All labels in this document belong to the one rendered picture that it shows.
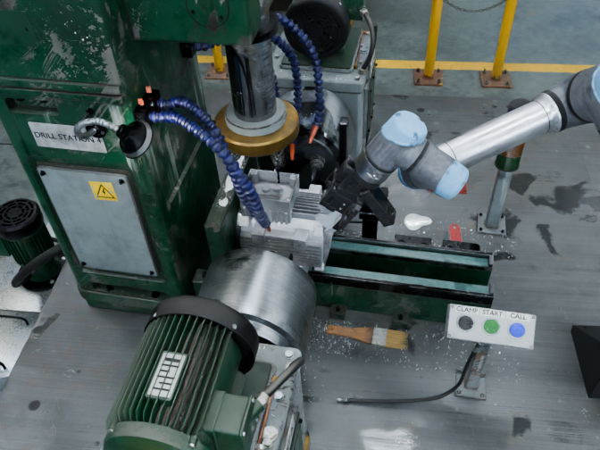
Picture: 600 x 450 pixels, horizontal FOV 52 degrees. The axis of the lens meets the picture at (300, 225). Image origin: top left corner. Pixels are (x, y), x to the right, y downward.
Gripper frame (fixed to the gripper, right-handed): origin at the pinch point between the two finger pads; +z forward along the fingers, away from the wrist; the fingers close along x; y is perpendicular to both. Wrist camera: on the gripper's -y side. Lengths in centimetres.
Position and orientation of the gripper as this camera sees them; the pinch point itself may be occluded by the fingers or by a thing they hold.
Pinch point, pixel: (330, 229)
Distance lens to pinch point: 141.6
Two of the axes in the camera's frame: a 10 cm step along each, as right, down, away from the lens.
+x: -2.0, 7.1, -6.8
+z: -4.5, 5.5, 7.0
